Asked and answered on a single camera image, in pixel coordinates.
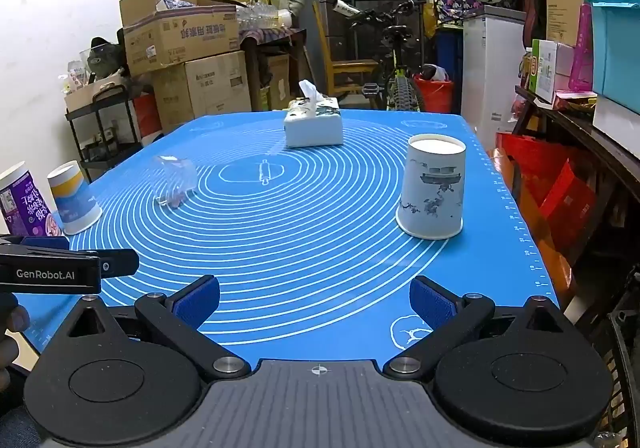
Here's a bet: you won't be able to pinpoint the yellow-banded paper cup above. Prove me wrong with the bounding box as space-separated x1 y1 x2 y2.
47 159 104 236

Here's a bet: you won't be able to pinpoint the yellow wooden chair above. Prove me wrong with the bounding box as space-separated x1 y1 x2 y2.
312 0 381 102

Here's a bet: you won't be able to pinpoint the dark wooden side table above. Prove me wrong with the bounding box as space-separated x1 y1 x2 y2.
238 27 307 112

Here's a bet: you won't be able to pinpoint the dark wooden shelf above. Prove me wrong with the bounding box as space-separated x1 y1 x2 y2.
514 85 640 281

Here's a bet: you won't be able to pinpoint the person's left hand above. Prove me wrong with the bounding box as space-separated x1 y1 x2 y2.
0 293 31 395

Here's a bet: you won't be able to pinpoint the cardboard box with handle holes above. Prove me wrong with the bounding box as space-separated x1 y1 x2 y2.
63 72 132 114

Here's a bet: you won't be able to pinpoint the white ink-print paper cup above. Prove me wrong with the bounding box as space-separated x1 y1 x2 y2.
395 133 468 241

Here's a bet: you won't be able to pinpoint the blue silicone baking mat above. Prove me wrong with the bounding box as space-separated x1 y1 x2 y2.
12 108 561 365

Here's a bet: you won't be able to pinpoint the clear plastic cup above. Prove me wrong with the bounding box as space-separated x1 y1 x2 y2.
155 154 199 209

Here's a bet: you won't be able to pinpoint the open printed cardboard box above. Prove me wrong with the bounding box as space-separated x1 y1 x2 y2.
118 0 240 77

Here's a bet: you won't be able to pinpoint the red gift bags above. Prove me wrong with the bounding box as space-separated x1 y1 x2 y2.
494 130 597 241

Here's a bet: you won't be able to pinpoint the red plastic bucket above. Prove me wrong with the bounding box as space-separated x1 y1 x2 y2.
412 72 455 114

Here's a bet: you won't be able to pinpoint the black utility cart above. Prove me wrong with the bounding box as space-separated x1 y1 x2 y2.
64 83 147 181

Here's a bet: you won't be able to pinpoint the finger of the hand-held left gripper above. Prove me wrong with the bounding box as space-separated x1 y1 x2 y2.
0 235 72 251
97 248 140 278

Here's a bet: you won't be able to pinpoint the small brown cardboard box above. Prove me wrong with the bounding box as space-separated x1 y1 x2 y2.
259 53 292 112

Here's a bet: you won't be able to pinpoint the large brown cardboard box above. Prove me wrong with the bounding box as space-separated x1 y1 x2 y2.
151 50 253 134

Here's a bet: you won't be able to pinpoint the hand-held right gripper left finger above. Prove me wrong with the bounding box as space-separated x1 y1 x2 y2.
46 275 252 382

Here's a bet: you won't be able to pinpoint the white chest freezer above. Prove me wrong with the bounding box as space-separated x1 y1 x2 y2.
459 5 529 150

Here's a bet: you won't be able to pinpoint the purple printed paper cup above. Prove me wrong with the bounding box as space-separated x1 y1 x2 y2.
0 161 64 238

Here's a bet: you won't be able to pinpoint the dark green bag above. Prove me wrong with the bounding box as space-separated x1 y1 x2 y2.
86 35 127 79

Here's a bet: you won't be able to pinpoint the white and green carton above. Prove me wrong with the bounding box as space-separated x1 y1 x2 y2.
529 39 574 104

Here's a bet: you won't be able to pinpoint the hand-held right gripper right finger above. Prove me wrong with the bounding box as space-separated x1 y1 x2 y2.
382 275 577 380

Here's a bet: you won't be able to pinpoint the pink plastic package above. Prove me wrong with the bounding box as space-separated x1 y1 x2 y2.
569 3 597 92

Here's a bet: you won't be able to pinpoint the black mountain bicycle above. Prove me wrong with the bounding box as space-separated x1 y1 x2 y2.
320 0 427 112

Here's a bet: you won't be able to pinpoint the white tissue box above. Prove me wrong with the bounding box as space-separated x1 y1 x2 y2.
283 80 345 148

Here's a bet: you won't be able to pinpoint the teal plastic storage bin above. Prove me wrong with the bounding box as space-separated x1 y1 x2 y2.
583 0 640 115

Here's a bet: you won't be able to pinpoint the pile of clear plastic bottles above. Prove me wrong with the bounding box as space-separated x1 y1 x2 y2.
236 2 294 32

